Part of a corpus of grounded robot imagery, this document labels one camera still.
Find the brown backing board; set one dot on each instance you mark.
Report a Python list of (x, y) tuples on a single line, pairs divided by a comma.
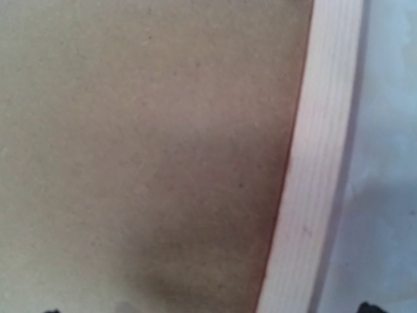
[(143, 145)]

